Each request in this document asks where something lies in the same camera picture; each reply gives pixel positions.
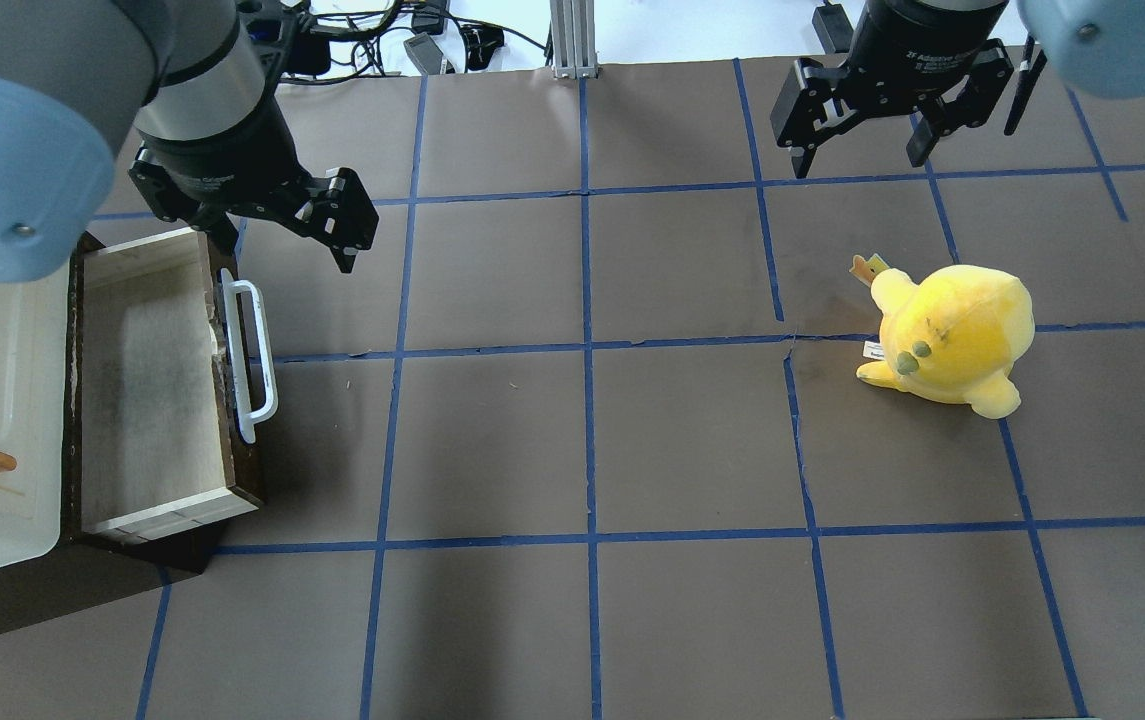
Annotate white drawer handle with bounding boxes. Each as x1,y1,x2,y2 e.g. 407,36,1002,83
218,268,281,445

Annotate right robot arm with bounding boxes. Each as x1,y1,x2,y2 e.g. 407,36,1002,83
769,1,1145,179

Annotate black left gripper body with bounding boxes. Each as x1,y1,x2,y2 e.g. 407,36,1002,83
128,95,380,251

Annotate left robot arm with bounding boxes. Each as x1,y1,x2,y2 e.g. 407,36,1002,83
0,1,379,283

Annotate aluminium frame post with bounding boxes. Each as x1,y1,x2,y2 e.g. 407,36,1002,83
548,0,601,79

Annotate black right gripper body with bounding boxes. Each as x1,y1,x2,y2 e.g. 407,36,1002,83
769,1,1014,151

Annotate yellow plush toy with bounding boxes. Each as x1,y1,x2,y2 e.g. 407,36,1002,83
850,254,1035,420

